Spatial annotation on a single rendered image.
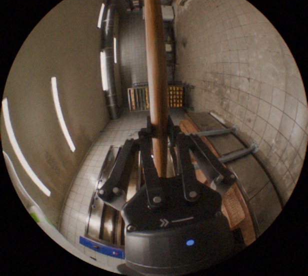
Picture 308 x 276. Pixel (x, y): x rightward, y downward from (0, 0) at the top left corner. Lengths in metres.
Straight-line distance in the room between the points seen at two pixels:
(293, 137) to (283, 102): 0.35
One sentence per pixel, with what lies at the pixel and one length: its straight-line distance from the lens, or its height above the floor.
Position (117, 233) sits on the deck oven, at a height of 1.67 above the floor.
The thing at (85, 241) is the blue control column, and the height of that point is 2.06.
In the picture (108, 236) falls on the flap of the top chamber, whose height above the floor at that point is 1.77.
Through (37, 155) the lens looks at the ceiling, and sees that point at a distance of 1.53.
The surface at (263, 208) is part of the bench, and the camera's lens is 1.10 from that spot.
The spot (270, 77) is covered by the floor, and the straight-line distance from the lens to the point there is 1.32.
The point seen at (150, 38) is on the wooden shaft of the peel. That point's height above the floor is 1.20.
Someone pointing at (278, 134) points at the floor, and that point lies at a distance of 1.28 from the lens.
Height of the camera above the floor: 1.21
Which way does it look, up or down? 1 degrees down
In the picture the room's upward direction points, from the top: 94 degrees counter-clockwise
